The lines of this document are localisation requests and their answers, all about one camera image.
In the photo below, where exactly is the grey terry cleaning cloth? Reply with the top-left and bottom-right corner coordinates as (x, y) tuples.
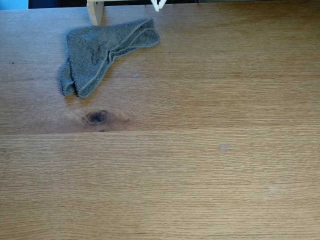
(58, 17), (161, 99)

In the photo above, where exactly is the dark background object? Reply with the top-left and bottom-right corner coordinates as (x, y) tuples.
(28, 0), (88, 10)

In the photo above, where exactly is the light blue background object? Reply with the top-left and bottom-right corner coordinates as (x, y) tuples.
(0, 0), (29, 11)

